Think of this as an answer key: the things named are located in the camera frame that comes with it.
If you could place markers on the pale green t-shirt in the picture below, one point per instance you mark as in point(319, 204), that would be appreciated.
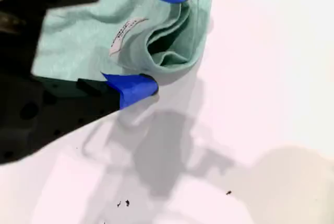
point(78, 38)

